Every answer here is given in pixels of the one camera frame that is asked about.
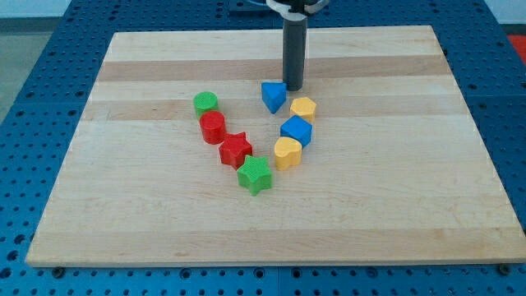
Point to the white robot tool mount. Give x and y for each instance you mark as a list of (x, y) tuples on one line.
[(296, 9)]

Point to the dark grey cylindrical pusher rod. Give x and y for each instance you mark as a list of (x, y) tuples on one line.
[(294, 48)]

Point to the blue triangle block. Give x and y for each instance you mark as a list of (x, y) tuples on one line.
[(274, 95)]

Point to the yellow hexagon block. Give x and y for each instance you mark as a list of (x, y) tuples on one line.
[(305, 108)]

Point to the blue cube block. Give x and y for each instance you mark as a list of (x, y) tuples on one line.
[(297, 128)]

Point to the green cylinder block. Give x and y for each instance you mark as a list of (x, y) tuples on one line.
[(204, 102)]

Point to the yellow heart block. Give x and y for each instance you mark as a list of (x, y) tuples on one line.
[(288, 152)]

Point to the red cylinder block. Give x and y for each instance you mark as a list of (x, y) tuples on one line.
[(213, 127)]

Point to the red star block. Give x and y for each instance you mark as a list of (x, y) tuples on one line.
[(234, 149)]

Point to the green star block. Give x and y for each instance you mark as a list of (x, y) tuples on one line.
[(255, 174)]

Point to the wooden board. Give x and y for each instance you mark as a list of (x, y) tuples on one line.
[(396, 172)]

